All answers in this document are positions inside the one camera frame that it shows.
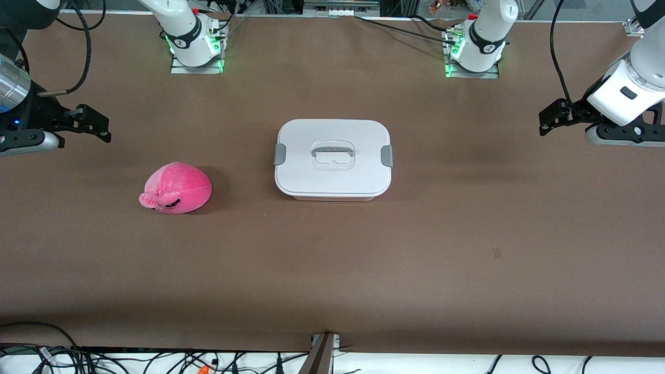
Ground pink plush toy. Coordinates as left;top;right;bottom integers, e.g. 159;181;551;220
139;162;213;215

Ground white box lid grey clips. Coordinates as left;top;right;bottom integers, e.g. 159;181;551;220
274;119;394;197

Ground aluminium corner extrusion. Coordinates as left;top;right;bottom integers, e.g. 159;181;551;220
625;0;665;37

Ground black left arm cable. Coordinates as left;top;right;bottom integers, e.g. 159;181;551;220
550;0;577;112

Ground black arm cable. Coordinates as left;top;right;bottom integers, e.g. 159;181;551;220
3;0;107;99
550;0;577;112

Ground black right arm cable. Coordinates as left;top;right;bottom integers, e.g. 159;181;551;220
3;0;107;99

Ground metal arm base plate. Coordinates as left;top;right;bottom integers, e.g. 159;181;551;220
445;62;500;79
170;52;225;75

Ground short black table cable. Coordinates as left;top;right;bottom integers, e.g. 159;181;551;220
410;15;463;34

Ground black base cable bundle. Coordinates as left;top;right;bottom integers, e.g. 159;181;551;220
205;0;250;42

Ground long black table cable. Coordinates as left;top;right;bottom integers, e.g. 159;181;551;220
355;16;453;41

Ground black looped floor cable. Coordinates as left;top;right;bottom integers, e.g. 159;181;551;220
0;321;78;374

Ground table frame post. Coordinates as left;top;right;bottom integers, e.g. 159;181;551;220
299;332;341;374

